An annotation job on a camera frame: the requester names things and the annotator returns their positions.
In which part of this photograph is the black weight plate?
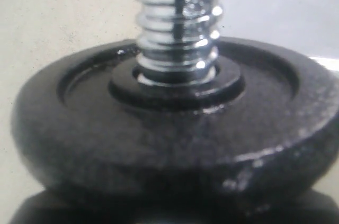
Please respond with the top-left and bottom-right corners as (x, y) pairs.
(12, 38), (338, 194)

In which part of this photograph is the chrome threaded dumbbell bar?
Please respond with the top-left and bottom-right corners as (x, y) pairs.
(137, 0), (223, 84)

